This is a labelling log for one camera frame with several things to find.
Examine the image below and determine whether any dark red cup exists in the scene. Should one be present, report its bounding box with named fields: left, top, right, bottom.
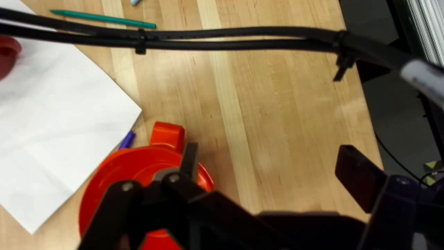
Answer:
left=0, top=35, right=23, bottom=81

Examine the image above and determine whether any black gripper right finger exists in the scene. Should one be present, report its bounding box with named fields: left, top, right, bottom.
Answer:
left=334, top=145, right=444, bottom=250

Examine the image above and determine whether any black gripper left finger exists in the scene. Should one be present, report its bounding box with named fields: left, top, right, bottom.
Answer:
left=76, top=142, right=209, bottom=250

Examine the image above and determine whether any aluminium frame rail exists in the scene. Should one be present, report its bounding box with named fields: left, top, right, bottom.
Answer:
left=406, top=0, right=444, bottom=67

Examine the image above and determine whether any black cable bundle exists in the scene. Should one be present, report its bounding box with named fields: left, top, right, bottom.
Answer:
left=0, top=6, right=444, bottom=110

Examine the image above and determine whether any thin black floor cable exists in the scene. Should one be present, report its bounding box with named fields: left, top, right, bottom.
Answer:
left=373, top=134, right=444, bottom=186

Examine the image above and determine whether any white paper sheet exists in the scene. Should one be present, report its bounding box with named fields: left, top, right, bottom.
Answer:
left=0, top=0, right=143, bottom=235

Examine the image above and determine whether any thin green pen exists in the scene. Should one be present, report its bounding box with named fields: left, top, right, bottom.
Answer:
left=48, top=9, right=158, bottom=31

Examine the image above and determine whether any orange plastic cup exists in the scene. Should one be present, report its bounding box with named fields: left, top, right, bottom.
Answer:
left=77, top=121, right=216, bottom=250

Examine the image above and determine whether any purple pen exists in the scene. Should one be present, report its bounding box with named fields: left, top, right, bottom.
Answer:
left=116, top=131, right=137, bottom=152

